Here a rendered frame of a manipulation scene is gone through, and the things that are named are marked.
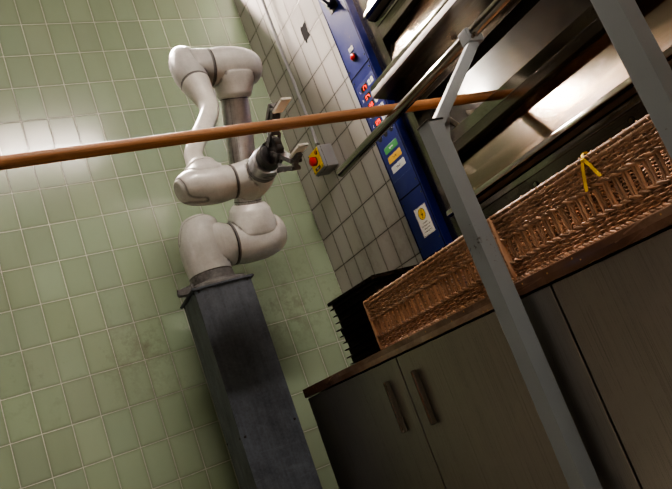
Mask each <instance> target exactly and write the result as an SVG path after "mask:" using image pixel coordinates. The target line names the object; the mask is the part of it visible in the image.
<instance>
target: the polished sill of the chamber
mask: <svg viewBox="0 0 672 489"><path fill-rule="evenodd" d="M598 18H599V16H598V14H597V13H596V11H595V9H594V7H593V5H591V6H590V7H588V8H587V9H586V10H585V11H584V12H583V13H582V14H581V15H580V16H579V17H577V18H576V19H575V20H574V21H573V22H572V23H571V24H570V25H569V26H567V27H566V28H565V29H564V30H563V31H562V32H561V33H560V34H559V35H557V36H556V37H555V38H554V39H553V40H552V41H551V42H550V43H549V44H547V45H546V46H545V47H544V48H543V49H542V50H541V51H540V52H539V53H537V54H536V55H535V56H534V57H533V58H532V59H531V60H530V61H529V62H527V63H526V64H525V65H524V66H523V67H522V68H521V69H520V70H519V71H517V72H516V73H515V74H514V75H513V76H512V77H511V78H510V79H509V80H507V81H506V82H505V83H504V84H503V85H502V86H501V87H500V88H499V89H497V90H496V91H495V92H494V93H493V94H492V95H491V96H490V97H489V98H487V99H486V100H485V101H484V102H483V103H482V104H481V105H480V106H479V107H477V108H476V109H475V110H474V111H473V112H472V113H471V114H470V115H469V116H467V117H466V118H465V119H464V120H463V121H462V122H461V123H460V124H459V125H457V126H456V127H455V128H454V129H453V130H452V131H451V132H450V137H451V140H452V142H453V144H454V143H455V142H456V141H457V140H458V139H460V138H461V137H462V136H463V135H464V134H465V133H466V132H468V131H469V130H470V129H471V128H472V127H473V126H475V125H476V124H477V123H478V122H479V121H480V120H481V119H483V118H484V117H485V116H486V115H487V114H488V113H489V112H491V111H492V110H493V109H494V108H495V107H496V106H498V105H499V104H500V103H501V102H502V101H503V100H504V99H506V98H507V97H508V96H509V95H510V94H511V93H512V92H514V91H515V90H516V89H517V88H518V87H519V86H521V85H522V84H523V83H524V82H525V81H526V80H527V79H529V78H530V77H531V76H532V75H533V74H534V73H536V72H537V71H538V70H539V69H540V68H541V67H542V66H544V65H545V64H546V63H547V62H548V61H549V60H550V59H552V58H553V57H554V56H555V55H556V54H557V53H559V52H560V51H561V50H562V49H563V48H564V47H565V46H567V45H568V44H569V43H570V42H571V41H572V40H573V39H575V38H576V37H577V36H578V35H579V34H580V33H582V32H583V31H584V30H585V29H586V28H587V27H588V26H590V25H591V24H592V23H593V22H594V21H595V20H596V19H598Z"/></svg>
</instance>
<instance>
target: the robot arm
mask: <svg viewBox="0 0 672 489"><path fill-rule="evenodd" d="M169 69H170V72H171V75H172V77H173V79H174V81H175V83H176V84H177V86H178V87H179V88H180V89H181V90H182V91H183V93H184V94H185V95H186V96H187V97H188V98H189V99H190V100H191V101H192V102H193V103H194V104H195V105H196V106H197V107H198V108H199V115H198V118H197V120H196V122H195V125H194V127H193V129H192V130H198V129H206V128H213V127H215V125H216V123H217V120H218V117H219V104H218V101H217V98H218V99H219V100H220V103H221V111H222V118H223V125H224V126H228V125H236V124H243V123H251V122H252V119H251V111H250V103H249V98H248V97H250V96H251V94H252V89H253V85H254V84H256V83H257V82H258V81H259V79H260V78H261V75H262V70H263V67H262V62H261V59H260V57H259V56H258V55H257V54H256V53H255V52H253V51H251V50H249V49H246V48H243V47H236V46H218V47H212V48H192V49H191V48H190V47H188V46H181V45H180V46H177V47H175V48H173V49H172V50H171V52H170V54H169ZM214 92H215V93H214ZM216 97H217V98H216ZM290 100H291V97H283V98H280V100H279V101H277V102H276V103H270V104H268V106H267V112H266V118H265V121H266V120H273V119H280V113H282V112H283V111H284V109H285V108H286V106H287V105H288V103H289V102H290ZM266 135H267V139H266V142H265V143H263V144H262V145H261V146H260V148H258V149H256V150H255V144H254V134H253V135H246V136H239V137H232V138H225V140H226V147H227V154H228V161H229V165H221V163H218V162H216V161H215V160H214V159H213V158H211V157H204V156H203V150H204V148H205V145H206V143H207V141H203V142H196V143H189V144H186V146H185V150H184V159H185V163H186V168H185V170H184V172H182V173H181V174H180V175H178V177H177V178H176V179H175V182H174V185H173V186H174V192H175V195H176V197H177V198H178V200H179V201H181V202H182V203H183V204H186V205H190V206H206V205H214V204H219V203H223V202H226V201H229V200H232V199H234V205H233V206H232V207H231V209H230V211H229V216H228V222H227V223H221V222H217V220H216V218H214V217H212V216H210V215H207V214H196V215H193V216H191V217H189V218H187V219H185V220H184V221H183V222H182V223H181V226H180V231H179V234H178V246H179V252H180V256H181V260H182V263H183V266H184V269H185V272H186V274H187V276H188V279H189V282H190V285H189V286H187V287H185V288H182V289H180V290H178V291H177V296H178V297H179V298H183V297H187V296H188V294H189V292H190V291H191V289H193V288H197V287H201V286H205V285H209V284H213V283H217V282H221V281H224V280H228V279H232V278H236V277H240V276H244V275H245V273H240V274H235V273H234V271H233V269H232V266H234V265H238V264H246V263H251V262H256V261H259V260H263V259H266V258H268V257H270V256H272V255H274V254H276V253H277V252H279V251H280V250H281V249H282V248H283V247H284V245H285V243H286V241H287V229H286V226H285V224H284V222H283V221H282V219H281V218H280V217H278V216H277V215H275V214H273V213H272V211H271V208H270V206H269V205H268V204H267V203H266V202H265V201H262V197H261V196H263V195H264V194H265V193H266V192H267V191H268V189H269V188H270V187H271V185H272V183H273V181H274V178H275V176H276V175H277V173H282V172H286V171H295V170H300V169H301V166H300V165H299V164H298V163H299V162H302V158H301V157H302V153H303V152H304V150H305V149H306V148H307V147H308V145H309V144H308V143H301V144H298V145H297V146H296V148H295V149H294V150H293V152H292V153H291V154H288V152H286V151H285V150H284V147H283V145H282V142H281V132H280V131H274V132H267V133H266ZM273 135H277V136H273ZM283 161H286V162H288V163H290V164H292V165H287V166H286V165H284V164H282V162H283Z"/></svg>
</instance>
